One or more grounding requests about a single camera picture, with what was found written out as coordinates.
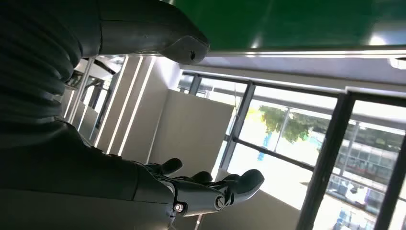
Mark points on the ribbed grey right arm sleeve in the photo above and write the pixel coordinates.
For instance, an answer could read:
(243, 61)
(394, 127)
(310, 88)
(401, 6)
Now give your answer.
(31, 63)

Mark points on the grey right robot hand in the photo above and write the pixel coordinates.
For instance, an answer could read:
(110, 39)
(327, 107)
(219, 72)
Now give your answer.
(79, 177)

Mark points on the building outside window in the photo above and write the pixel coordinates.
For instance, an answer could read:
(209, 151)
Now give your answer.
(371, 152)

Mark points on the green tree outside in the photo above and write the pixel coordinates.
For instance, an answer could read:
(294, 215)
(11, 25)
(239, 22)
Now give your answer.
(295, 127)

